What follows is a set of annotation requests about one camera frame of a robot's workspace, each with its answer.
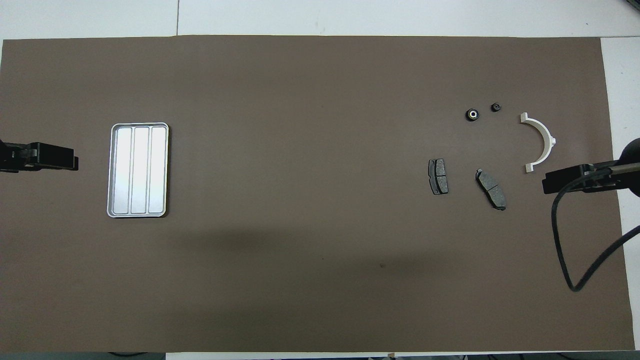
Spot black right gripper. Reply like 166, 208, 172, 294
542, 160, 623, 195

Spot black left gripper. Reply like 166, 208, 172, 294
0, 141, 79, 173

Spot silver metal ribbed tray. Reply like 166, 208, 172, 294
106, 122, 170, 219

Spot long curved brake pad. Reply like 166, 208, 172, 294
475, 168, 507, 211

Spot short dark brake pad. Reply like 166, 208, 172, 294
428, 158, 449, 195

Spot brown table mat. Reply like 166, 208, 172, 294
0, 35, 636, 354

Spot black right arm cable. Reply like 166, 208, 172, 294
551, 162, 640, 293

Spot white half-ring bracket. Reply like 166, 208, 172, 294
520, 112, 557, 174

